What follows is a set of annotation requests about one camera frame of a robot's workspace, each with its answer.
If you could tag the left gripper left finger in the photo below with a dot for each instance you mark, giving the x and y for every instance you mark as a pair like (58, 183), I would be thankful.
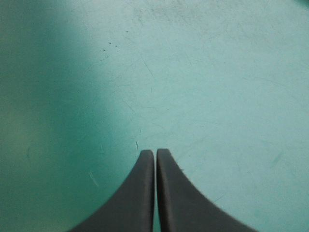
(135, 203)

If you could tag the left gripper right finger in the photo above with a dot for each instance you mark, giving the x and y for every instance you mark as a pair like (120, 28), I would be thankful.
(183, 207)

